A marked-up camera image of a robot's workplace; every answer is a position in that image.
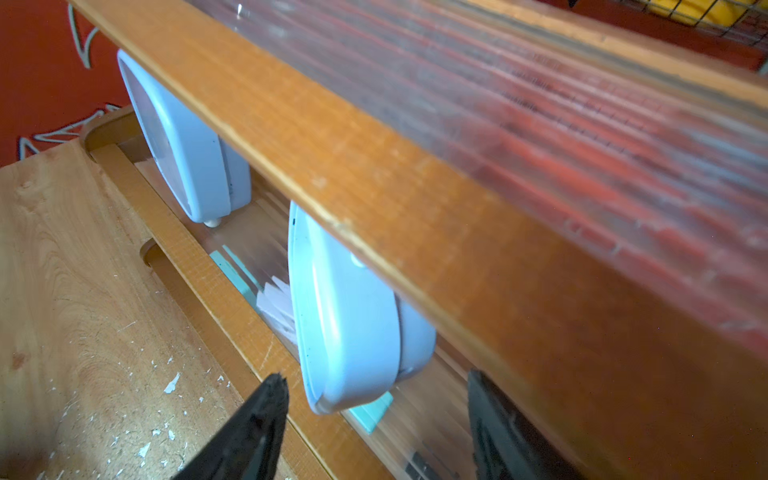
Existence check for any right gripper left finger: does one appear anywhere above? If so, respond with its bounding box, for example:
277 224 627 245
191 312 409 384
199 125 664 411
175 373 290 480

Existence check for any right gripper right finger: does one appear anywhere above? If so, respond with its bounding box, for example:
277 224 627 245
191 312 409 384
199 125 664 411
468 370 582 479

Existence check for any teal square alarm clock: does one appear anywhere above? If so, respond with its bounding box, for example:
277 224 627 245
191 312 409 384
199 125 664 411
348 392 394 435
209 245 263 310

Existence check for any blue rounded alarm clock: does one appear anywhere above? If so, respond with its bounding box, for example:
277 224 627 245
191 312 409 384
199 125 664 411
288 204 437 415
117 50 252 228

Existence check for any wooden two-tier shelf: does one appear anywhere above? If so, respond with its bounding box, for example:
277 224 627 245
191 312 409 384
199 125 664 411
77 1 767 479

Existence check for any black wire wall basket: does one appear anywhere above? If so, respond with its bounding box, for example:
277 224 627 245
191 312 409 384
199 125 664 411
619 0 767 52

